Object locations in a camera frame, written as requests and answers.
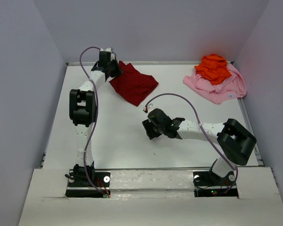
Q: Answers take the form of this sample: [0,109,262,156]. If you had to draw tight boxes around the orange t shirt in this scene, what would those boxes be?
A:
[194,54,232,85]

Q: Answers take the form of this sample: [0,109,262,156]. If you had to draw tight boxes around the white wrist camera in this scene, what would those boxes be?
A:
[143,103,155,113]
[100,47,113,53]

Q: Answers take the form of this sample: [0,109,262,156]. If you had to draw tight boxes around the pink t shirt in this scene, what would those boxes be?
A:
[183,64,247,105]

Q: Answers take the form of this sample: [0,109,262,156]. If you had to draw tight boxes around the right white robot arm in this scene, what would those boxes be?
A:
[142,107,257,180]

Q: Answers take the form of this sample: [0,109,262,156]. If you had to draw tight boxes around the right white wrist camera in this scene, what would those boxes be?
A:
[143,103,155,113]

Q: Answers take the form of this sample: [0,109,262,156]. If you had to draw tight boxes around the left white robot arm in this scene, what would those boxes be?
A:
[69,47,122,187]

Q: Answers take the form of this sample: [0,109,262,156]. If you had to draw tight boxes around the metal rail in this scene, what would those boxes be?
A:
[95,167,210,170]
[238,98,265,167]

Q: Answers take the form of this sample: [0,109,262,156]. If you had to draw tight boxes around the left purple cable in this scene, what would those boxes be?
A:
[79,47,111,197]

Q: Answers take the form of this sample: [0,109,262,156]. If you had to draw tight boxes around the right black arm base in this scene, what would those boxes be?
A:
[193,171,238,198]

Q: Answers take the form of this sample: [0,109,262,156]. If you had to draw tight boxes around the right side metal rail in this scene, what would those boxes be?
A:
[238,98,265,167]

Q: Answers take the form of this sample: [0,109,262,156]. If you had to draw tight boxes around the front metal rail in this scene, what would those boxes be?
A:
[95,167,210,170]

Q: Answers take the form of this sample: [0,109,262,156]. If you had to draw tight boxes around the purple cable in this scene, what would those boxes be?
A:
[145,93,239,195]
[79,47,111,197]

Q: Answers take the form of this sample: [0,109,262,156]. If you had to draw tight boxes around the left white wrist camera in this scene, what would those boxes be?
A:
[100,47,113,53]

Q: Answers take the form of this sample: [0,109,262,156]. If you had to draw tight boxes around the dark red t shirt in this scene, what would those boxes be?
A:
[109,61,158,106]

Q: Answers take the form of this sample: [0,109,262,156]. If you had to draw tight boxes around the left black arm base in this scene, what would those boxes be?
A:
[65,170,111,198]

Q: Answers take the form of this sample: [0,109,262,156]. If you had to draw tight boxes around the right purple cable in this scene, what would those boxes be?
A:
[145,93,239,195]

